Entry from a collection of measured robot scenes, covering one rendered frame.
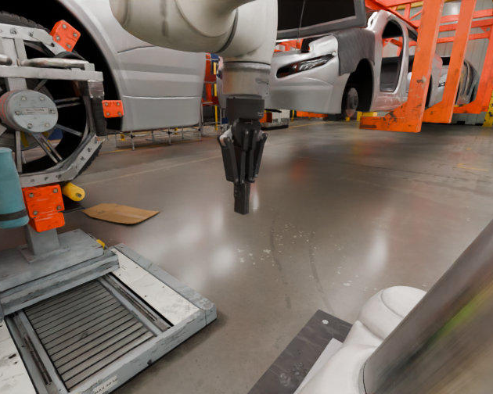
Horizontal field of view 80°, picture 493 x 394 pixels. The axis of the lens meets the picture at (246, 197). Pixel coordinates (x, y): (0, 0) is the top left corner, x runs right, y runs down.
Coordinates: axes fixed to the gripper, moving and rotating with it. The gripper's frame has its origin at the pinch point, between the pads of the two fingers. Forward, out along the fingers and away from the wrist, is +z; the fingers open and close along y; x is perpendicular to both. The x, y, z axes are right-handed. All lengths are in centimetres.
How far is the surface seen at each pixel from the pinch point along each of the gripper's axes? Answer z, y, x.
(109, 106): -15, 14, 90
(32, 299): 61, -26, 90
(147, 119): -8, 37, 99
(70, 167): 9, -5, 89
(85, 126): -6, 7, 98
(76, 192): 20, -4, 90
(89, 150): 3, 4, 91
